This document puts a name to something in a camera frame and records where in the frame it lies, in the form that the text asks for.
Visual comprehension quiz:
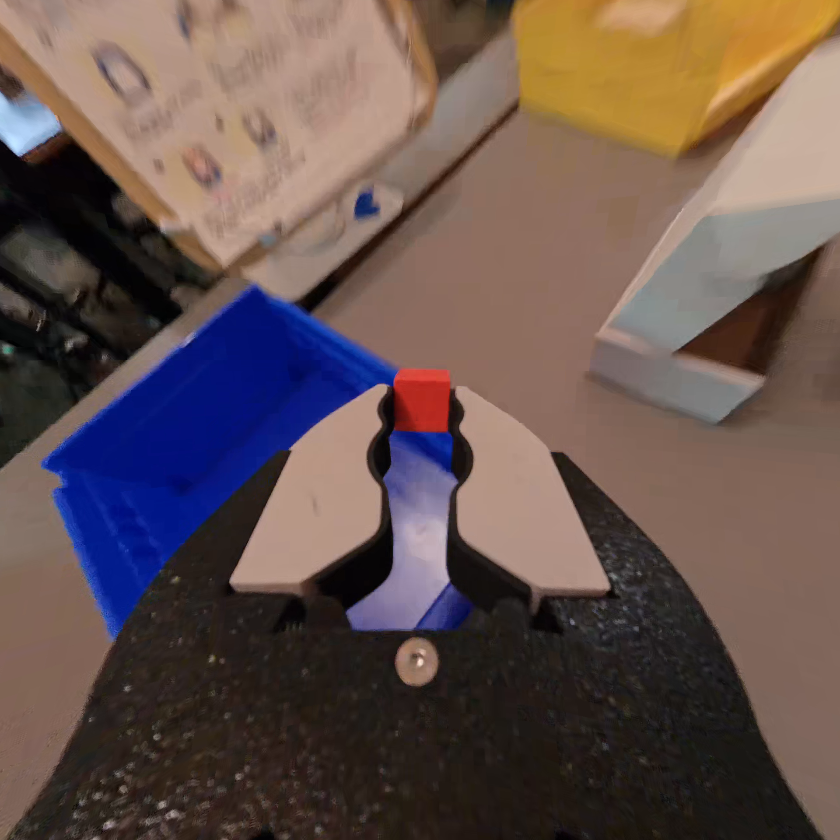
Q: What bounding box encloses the yellow plastic bin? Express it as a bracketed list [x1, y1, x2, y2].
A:
[514, 0, 840, 158]

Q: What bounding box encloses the printed instruction board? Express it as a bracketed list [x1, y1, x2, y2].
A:
[0, 0, 439, 271]

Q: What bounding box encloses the red wooden cube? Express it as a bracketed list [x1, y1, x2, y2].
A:
[394, 369, 452, 434]

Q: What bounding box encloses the blue plastic bin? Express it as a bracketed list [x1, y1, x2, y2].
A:
[41, 284, 475, 639]

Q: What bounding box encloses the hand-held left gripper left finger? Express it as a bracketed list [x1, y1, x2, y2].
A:
[228, 382, 395, 610]

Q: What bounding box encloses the white board stand base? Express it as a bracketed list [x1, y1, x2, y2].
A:
[239, 182, 406, 304]

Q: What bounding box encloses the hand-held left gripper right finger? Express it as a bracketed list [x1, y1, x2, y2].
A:
[448, 385, 613, 616]

